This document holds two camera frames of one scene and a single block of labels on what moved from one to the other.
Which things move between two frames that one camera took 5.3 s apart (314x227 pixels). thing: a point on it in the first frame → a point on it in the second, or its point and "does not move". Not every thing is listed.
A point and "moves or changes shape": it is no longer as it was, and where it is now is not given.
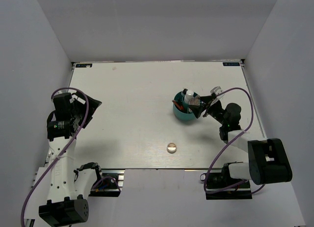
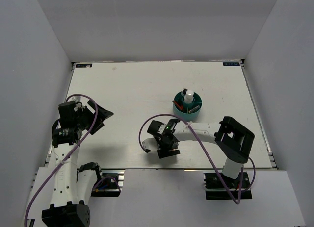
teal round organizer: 181,109 does not move
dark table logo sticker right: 230,63 does not move
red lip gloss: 180,107 does not move
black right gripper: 197,110 → 164,152
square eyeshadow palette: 196,101 moves or changes shape
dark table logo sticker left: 84,65 does not move
